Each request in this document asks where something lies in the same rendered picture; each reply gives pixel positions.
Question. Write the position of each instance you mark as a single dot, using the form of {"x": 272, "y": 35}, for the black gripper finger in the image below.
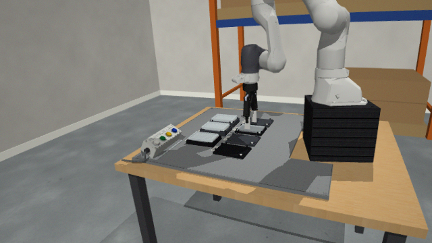
{"x": 246, "y": 113}
{"x": 254, "y": 108}

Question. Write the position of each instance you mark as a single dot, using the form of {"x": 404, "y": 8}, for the grey button panel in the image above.
{"x": 159, "y": 143}

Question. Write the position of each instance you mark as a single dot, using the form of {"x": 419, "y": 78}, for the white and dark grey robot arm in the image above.
{"x": 333, "y": 87}

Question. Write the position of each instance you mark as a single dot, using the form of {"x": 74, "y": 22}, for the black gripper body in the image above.
{"x": 250, "y": 89}

